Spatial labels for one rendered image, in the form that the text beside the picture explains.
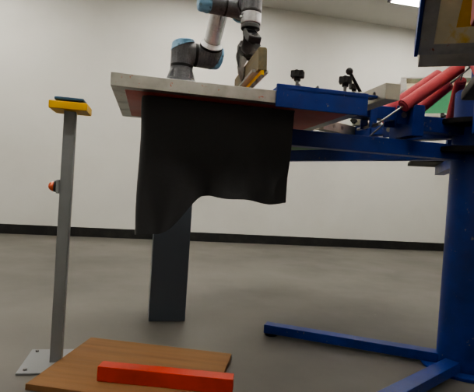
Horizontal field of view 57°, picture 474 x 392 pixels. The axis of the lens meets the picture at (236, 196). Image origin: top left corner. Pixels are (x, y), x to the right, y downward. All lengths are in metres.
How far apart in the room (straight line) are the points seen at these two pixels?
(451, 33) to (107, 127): 4.50
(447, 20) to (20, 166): 4.87
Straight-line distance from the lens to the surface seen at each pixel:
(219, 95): 1.32
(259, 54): 1.47
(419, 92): 1.83
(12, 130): 5.61
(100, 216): 5.41
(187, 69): 2.29
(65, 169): 1.69
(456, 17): 1.37
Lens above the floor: 0.69
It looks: 1 degrees down
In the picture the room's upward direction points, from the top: 4 degrees clockwise
